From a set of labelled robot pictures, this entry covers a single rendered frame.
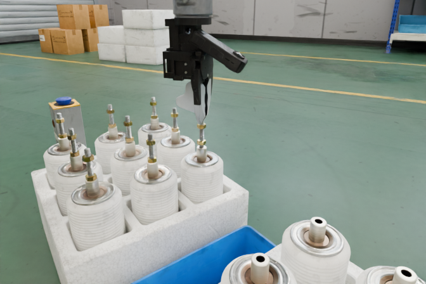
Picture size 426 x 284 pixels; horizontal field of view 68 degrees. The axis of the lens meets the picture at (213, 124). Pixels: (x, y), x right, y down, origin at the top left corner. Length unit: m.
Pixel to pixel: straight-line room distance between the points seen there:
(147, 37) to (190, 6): 2.81
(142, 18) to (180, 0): 2.81
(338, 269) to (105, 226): 0.38
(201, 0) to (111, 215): 0.41
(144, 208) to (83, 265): 0.14
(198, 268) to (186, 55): 0.42
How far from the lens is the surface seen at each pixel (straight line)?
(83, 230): 0.61
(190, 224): 0.66
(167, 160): 0.77
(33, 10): 6.58
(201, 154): 0.69
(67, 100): 0.96
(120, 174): 0.73
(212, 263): 0.71
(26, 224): 1.06
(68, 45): 4.44
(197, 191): 0.69
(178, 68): 0.62
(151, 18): 3.33
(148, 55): 3.41
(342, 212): 1.04
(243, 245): 0.75
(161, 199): 0.63
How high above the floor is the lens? 0.57
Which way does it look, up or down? 20 degrees down
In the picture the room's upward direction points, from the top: straight up
